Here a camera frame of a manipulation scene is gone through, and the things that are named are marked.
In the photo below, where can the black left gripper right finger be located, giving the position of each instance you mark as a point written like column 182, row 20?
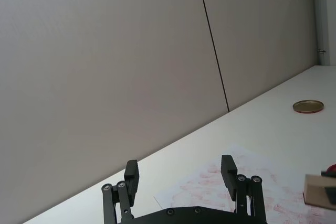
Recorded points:
column 229, row 176

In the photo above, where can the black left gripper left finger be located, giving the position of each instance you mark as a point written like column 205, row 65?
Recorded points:
column 123, row 197

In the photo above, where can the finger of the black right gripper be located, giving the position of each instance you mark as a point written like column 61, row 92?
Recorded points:
column 331, row 193
column 328, row 174

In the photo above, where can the wooden stamp block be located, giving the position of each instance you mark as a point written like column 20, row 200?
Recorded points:
column 315, row 191

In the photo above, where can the red round tin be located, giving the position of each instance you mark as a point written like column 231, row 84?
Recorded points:
column 333, row 167

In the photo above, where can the white paper with red marks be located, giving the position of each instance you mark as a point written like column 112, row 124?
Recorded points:
column 210, row 182

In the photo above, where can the round gold tin lid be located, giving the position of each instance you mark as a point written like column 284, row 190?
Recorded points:
column 308, row 106

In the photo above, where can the small metal door hinge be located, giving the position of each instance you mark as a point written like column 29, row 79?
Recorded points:
column 321, row 51

